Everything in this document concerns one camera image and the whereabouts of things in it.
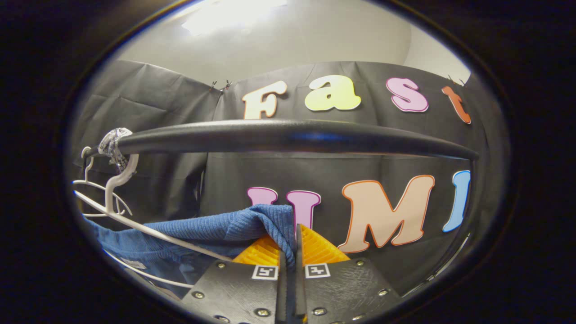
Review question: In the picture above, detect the blue corduroy shirt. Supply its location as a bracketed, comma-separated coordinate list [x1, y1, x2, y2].
[83, 204, 297, 298]

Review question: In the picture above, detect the black backdrop cloth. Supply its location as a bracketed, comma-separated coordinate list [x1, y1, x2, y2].
[67, 60, 511, 297]

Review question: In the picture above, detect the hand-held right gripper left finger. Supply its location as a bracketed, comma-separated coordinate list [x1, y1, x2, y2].
[180, 233, 288, 324]

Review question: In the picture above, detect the white hanger with taped hook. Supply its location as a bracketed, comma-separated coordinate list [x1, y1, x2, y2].
[72, 127, 234, 288]

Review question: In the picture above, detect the plain white plastic hanger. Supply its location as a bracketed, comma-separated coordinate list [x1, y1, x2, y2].
[72, 146, 134, 219]

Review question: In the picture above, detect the black clothes rack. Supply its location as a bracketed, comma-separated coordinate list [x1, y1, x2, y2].
[83, 119, 480, 162]

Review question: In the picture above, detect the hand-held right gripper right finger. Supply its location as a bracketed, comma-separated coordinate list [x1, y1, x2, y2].
[295, 224, 401, 324]

